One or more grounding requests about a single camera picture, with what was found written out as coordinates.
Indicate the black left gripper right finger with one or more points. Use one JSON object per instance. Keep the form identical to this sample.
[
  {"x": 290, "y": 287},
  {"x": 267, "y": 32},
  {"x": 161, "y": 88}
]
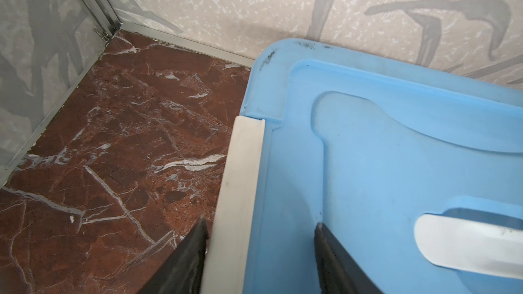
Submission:
[{"x": 337, "y": 270}]

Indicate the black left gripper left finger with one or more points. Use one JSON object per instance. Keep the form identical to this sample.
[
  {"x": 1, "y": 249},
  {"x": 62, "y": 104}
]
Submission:
[{"x": 182, "y": 271}]

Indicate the aluminium frame corner post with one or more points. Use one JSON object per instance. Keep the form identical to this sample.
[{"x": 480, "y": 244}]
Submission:
[{"x": 92, "y": 0}]

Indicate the blue plastic bin lid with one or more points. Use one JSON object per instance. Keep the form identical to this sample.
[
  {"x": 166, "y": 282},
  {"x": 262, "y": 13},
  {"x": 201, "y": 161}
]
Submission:
[{"x": 365, "y": 146}]

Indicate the white plastic storage bin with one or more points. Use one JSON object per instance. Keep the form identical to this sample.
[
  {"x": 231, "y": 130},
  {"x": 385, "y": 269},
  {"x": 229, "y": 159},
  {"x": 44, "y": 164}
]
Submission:
[{"x": 226, "y": 259}]

